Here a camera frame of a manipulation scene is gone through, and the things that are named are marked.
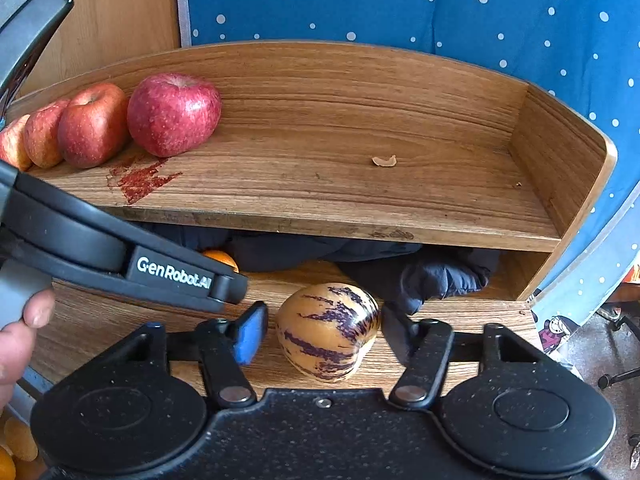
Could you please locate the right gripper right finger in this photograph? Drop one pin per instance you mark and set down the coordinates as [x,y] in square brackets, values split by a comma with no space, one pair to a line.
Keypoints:
[427,347]

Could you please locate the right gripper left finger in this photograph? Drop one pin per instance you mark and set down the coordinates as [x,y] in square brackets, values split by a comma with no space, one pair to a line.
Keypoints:
[220,347]

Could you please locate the striped pepino melon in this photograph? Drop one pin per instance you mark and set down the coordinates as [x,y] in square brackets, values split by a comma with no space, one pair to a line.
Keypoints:
[326,330]

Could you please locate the left hand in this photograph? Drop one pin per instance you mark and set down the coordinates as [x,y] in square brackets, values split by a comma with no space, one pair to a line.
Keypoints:
[18,341]

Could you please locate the dark blue jacket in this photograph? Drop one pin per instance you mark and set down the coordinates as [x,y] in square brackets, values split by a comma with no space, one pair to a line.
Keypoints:
[404,275]

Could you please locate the small tangerine behind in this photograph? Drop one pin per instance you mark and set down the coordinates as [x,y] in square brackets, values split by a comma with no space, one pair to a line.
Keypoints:
[222,257]

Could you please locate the red apple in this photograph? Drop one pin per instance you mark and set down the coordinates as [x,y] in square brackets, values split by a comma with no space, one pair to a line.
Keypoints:
[41,134]
[169,114]
[93,127]
[12,146]

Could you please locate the black office chair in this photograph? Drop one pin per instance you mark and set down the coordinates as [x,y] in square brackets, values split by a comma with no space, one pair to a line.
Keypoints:
[620,384]

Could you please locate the wooden shelf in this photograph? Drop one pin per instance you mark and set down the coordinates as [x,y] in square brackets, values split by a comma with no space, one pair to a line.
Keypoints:
[361,142]

